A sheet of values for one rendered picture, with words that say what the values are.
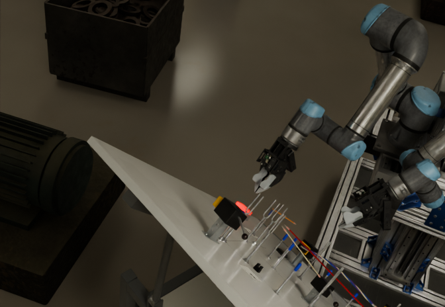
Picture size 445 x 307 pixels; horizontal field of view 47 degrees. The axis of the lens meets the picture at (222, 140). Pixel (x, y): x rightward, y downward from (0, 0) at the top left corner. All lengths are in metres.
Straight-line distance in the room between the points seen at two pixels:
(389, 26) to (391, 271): 1.41
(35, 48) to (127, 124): 1.26
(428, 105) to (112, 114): 2.49
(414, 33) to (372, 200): 0.54
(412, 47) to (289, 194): 1.96
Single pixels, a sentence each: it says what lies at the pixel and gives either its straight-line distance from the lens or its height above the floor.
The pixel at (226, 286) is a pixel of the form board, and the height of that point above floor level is 1.59.
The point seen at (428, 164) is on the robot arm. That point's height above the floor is 1.38.
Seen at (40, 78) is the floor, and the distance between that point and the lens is 4.32.
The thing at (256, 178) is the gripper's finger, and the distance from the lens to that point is 1.76.
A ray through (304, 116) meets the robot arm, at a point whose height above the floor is 1.43.
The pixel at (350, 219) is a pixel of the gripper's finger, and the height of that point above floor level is 1.16.
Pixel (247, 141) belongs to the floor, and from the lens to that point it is 3.82.
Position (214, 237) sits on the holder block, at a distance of 1.16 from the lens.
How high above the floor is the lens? 2.37
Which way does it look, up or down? 39 degrees down
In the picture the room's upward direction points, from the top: 11 degrees clockwise
